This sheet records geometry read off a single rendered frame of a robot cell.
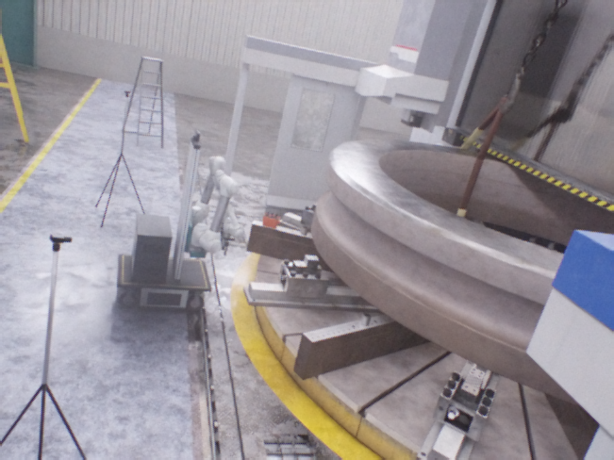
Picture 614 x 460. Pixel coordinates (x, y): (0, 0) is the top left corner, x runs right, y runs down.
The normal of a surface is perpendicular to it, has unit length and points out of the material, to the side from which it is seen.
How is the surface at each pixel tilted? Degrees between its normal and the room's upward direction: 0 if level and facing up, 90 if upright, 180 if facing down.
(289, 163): 90
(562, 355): 90
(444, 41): 90
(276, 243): 90
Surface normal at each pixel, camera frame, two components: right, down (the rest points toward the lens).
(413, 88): 0.20, 0.38
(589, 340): -0.96, -0.12
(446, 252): -0.65, 0.13
